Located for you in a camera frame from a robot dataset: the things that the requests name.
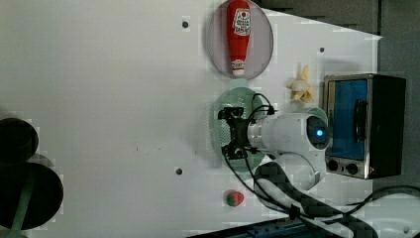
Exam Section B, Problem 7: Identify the mint green small bowl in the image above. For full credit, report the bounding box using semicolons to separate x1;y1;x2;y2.
306;107;328;120

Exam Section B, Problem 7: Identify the black silver toaster oven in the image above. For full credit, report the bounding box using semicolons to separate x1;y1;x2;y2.
323;73;406;179

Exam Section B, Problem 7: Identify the mint green plastic strainer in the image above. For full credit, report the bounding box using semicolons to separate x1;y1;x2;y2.
210;87;275;175

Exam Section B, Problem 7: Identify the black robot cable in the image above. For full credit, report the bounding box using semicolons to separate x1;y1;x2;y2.
221;92;420;238

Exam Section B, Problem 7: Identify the peeled toy banana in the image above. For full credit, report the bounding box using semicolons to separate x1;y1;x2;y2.
287;65;315;103

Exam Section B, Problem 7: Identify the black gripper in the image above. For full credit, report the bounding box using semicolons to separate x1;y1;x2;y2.
218;107;251;160

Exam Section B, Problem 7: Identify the grey round plate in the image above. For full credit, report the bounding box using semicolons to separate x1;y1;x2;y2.
205;0;273;79

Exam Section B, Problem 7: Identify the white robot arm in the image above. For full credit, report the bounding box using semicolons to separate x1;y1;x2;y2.
217;107;419;238

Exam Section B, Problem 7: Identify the blue metal frame rail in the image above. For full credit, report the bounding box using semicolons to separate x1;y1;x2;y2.
188;218;378;238

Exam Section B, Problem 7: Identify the red ketchup bottle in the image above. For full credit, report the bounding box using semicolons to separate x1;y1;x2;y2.
226;0;251;77

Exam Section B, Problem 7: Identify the toy strawberry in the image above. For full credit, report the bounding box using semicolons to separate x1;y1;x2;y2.
226;190;245;207

